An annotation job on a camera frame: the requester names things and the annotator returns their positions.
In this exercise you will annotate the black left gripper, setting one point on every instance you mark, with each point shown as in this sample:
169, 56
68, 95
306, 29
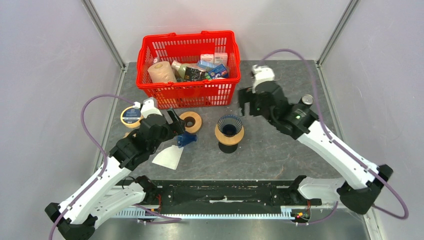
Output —
176, 127

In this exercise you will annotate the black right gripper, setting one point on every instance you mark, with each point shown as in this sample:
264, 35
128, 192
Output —
246, 95

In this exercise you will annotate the blue ribbed dripper cone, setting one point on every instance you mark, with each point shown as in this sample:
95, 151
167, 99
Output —
229, 125
185, 139

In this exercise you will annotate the white paper coffee filter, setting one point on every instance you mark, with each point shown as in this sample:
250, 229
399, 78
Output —
169, 157

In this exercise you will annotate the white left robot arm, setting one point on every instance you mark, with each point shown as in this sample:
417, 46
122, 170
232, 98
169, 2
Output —
77, 217

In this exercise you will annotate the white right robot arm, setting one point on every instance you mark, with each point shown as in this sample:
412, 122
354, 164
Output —
361, 180

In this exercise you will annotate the blue toothpaste box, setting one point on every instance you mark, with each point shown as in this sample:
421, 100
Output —
219, 72

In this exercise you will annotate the white red carton box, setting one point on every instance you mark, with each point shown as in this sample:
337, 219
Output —
220, 58

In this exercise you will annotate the green glass bottle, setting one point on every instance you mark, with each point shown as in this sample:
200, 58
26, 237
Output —
180, 69

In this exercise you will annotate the brown cardboard piece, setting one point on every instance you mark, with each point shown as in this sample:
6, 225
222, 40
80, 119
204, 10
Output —
127, 134

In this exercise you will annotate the beige paper roll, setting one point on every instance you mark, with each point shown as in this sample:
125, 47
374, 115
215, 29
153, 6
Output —
161, 72

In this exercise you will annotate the light blue small box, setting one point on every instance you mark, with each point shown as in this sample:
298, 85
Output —
206, 65

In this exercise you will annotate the white pink small box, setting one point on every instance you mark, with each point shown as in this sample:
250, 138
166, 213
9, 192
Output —
207, 57

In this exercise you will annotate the black yellow drink can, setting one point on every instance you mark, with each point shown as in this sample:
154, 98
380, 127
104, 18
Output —
307, 100

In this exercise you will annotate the red plastic shopping basket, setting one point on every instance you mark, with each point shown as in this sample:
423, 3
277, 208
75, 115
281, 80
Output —
187, 48

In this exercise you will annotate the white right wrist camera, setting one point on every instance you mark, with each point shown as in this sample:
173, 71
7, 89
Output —
260, 75

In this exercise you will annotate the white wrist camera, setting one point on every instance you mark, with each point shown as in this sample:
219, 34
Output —
260, 75
148, 107

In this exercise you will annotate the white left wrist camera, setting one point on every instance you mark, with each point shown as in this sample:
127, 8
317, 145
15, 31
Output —
148, 107

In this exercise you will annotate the slotted aluminium cable rail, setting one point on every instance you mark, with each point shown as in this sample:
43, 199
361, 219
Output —
139, 213

